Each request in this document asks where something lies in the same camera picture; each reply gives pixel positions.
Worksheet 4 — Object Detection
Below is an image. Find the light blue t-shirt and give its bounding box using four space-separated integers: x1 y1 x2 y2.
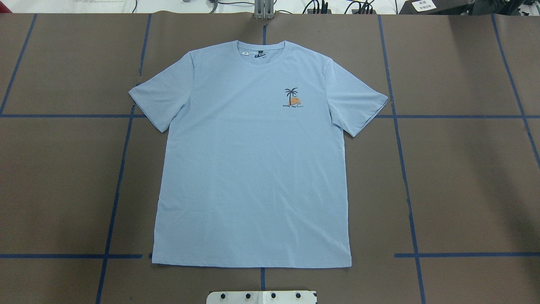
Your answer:
129 41 388 268

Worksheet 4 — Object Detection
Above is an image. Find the black box with label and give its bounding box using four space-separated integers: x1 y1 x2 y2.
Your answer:
398 0 475 15

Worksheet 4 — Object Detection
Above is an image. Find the aluminium frame post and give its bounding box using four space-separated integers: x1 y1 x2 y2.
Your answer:
253 0 275 19

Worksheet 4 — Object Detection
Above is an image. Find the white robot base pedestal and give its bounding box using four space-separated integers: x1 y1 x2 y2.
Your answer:
206 290 318 304

